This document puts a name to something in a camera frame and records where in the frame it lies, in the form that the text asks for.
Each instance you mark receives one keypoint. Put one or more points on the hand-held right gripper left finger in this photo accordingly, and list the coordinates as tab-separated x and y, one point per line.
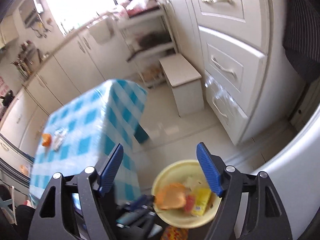
111	170

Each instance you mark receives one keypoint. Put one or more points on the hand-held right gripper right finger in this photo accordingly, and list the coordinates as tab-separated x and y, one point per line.
208	171

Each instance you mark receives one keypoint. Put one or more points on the orange fruit peel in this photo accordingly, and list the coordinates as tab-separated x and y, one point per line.
46	140
172	196

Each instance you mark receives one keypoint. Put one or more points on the yellow plastic basin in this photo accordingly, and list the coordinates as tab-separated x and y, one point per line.
175	218

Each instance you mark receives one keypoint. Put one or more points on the beige plastic bag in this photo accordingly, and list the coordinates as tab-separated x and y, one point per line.
192	180

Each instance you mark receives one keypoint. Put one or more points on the yellow packet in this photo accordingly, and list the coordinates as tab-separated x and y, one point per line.
200	201

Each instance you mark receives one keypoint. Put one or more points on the pink red wrapper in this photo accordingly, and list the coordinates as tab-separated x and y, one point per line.
189	202

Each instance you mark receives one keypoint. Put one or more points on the red printed box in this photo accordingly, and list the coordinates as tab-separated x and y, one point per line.
175	233

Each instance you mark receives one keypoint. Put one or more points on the blue checkered tablecloth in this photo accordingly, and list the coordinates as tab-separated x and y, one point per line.
82	130

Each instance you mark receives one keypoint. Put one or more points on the white crumpled plastic wrap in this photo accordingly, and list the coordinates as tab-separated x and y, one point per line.
58	137

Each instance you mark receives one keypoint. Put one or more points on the white stool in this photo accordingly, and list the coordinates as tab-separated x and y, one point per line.
185	80

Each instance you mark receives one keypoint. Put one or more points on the person's right leg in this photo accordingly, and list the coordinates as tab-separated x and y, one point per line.
22	217

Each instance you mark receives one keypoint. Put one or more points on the white kitchen cabinets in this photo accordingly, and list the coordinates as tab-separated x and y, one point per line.
62	80

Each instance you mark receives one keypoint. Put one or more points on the teal white rack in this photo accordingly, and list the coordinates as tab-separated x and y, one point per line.
5	202

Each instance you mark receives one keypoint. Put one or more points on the white drawer cabinet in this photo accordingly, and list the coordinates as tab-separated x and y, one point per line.
232	55

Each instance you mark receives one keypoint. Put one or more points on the white shelf rack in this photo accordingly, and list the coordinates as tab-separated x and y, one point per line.
147	52

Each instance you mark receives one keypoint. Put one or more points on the black wok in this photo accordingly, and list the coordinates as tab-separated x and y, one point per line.
7	97

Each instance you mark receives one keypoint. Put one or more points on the black lidded pan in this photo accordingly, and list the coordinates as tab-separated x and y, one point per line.
151	40

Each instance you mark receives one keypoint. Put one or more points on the white hanging bin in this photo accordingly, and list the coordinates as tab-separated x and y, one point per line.
100	33

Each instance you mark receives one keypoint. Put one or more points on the kitchen utensil rack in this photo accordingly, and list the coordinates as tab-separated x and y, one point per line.
25	62

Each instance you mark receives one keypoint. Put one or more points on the black mesh chair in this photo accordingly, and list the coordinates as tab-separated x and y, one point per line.
302	30

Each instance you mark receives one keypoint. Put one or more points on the kitchen window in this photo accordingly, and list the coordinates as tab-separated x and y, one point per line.
80	2

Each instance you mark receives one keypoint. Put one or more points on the clear plastic bag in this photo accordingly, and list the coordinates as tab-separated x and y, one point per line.
142	0

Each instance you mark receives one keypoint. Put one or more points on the silver sliding door frame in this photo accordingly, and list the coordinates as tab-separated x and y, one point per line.
12	165

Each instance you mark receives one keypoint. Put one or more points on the pink wall poster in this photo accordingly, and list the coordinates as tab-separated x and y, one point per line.
2	82

